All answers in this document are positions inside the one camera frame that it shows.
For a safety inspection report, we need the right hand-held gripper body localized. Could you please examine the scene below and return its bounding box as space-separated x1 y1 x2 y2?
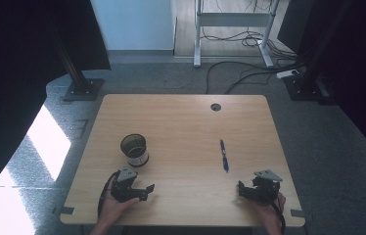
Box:
251 168 284 204

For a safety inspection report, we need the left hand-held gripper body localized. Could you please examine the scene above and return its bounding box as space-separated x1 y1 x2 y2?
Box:
110 166 144 204

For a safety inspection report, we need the person's left hand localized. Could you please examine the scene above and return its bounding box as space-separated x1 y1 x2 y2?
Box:
100 189 140 226

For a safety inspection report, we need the person's right hand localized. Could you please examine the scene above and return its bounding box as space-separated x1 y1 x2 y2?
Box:
254 191 287 229

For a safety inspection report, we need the blue pen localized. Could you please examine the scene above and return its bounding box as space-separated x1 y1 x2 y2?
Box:
219 139 230 173

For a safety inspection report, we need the black mesh pen holder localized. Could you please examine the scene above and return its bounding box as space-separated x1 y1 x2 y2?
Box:
119 133 150 168

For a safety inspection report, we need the black metal stand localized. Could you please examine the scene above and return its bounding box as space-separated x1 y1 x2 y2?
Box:
42 0 105 103
283 0 351 102

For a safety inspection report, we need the white power strip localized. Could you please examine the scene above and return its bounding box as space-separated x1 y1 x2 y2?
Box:
275 69 299 80

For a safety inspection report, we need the dark curtain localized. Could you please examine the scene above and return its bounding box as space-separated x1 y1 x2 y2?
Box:
277 0 366 170
0 0 112 214

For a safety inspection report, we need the left hand-held gripper black cable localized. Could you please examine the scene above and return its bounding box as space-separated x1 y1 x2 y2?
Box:
97 170 121 219

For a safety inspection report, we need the hand-held gripper black cable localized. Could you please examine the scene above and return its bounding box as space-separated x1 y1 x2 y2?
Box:
269 201 287 235
97 170 121 219

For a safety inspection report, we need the right hand-held gripper black cable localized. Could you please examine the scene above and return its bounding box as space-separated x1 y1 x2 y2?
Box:
269 201 287 235

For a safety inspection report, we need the black floor cable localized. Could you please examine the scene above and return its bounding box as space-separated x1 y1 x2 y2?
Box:
205 60 302 95

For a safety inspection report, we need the tangle of black cables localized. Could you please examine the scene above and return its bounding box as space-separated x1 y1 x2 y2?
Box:
200 0 297 62

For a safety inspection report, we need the white desk frame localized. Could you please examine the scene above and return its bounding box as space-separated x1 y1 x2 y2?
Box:
193 0 282 69

